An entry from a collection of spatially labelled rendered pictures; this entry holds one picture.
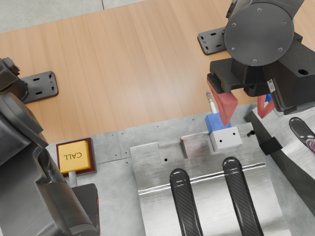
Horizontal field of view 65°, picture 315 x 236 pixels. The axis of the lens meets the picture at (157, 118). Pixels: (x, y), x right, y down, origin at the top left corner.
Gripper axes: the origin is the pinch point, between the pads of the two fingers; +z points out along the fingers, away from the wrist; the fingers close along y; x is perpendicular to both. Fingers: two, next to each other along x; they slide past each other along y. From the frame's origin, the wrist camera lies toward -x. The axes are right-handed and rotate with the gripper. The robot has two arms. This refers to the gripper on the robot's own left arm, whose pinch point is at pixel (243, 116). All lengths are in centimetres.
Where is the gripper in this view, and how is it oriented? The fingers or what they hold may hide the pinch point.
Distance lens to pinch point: 41.8
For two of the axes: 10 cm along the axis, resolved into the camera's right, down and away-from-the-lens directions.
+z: 0.8, 7.5, 6.6
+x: -2.1, -6.4, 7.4
